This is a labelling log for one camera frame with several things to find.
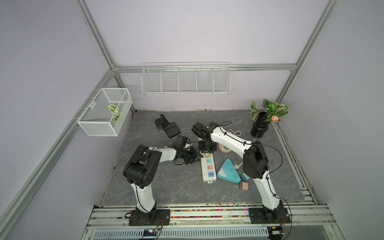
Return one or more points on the black round container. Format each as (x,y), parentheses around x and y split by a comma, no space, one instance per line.
(160,123)

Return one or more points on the green leaf in basket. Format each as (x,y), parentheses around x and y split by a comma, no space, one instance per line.
(113,109)

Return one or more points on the black slotted scoop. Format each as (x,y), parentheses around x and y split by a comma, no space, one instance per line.
(171,129)

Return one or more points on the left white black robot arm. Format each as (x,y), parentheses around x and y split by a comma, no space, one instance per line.
(141,168)

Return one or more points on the teal triangular power strip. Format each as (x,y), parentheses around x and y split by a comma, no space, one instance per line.
(228,172)

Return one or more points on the black vase with plant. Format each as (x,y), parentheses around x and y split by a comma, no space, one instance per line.
(273,112)

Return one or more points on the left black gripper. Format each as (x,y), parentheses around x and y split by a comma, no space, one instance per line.
(193,156)

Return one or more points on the white wire wall shelf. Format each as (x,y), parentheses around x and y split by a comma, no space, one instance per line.
(186,78)

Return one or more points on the teal plug adapter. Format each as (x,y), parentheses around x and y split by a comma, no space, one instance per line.
(245,177)

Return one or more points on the white mesh basket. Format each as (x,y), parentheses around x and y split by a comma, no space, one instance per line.
(97,121)

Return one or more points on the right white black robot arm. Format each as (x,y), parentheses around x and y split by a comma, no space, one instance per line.
(255,163)

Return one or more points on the white long power strip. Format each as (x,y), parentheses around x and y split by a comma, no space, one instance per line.
(208,168)

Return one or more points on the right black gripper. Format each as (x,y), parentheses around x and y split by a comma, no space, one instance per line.
(212,148)

